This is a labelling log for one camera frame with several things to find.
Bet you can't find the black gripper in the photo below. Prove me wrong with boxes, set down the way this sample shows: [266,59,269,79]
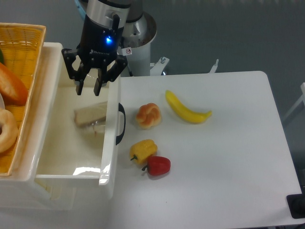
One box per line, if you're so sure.
[61,14,128,96]

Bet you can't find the toast slice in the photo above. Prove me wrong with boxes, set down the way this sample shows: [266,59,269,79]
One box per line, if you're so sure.
[74,102,108,135]

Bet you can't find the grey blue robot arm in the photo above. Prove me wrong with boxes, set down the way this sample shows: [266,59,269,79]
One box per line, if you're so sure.
[61,0,134,96]

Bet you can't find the orange white bread roll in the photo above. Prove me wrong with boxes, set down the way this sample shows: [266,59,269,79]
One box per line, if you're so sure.
[135,103,162,129]

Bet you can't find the yellow wicker basket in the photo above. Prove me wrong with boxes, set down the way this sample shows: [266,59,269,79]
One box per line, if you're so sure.
[0,22,46,177]

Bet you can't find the orange bread loaf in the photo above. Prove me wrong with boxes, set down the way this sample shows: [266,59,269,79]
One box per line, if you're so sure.
[0,63,28,106]

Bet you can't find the white plastic drawer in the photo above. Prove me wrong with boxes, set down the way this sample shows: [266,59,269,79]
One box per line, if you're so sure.
[35,51,122,200]

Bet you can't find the yellow bell pepper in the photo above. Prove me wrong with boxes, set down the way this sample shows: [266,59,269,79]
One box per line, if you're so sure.
[129,139,158,164]

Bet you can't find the green item in basket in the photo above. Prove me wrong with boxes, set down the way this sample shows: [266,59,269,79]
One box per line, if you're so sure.
[0,50,5,65]

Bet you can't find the beige donut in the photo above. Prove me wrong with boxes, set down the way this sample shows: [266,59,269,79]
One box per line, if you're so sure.
[0,108,19,153]

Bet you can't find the yellow banana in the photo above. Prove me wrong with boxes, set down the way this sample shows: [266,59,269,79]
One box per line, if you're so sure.
[165,90,213,124]

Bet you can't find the red bell pepper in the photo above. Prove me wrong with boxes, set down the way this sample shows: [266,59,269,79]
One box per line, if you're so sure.
[142,156,171,176]

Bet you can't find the white drawer cabinet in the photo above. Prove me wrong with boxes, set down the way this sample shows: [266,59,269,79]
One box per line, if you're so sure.
[0,42,76,210]

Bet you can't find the black device at table edge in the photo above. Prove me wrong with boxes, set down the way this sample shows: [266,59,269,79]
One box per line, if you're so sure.
[286,194,305,219]

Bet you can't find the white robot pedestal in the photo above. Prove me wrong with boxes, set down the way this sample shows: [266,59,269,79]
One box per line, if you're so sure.
[121,12,157,77]

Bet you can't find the white metal bracket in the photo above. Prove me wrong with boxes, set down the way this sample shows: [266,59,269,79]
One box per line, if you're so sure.
[150,57,170,76]

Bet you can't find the black drawer handle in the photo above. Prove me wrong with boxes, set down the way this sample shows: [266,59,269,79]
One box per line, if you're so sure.
[116,103,126,145]

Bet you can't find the white table leg bracket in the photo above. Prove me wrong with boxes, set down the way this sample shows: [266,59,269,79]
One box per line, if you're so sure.
[209,59,219,73]

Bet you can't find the white frame at right edge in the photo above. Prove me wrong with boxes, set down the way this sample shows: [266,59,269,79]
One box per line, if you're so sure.
[282,83,305,125]

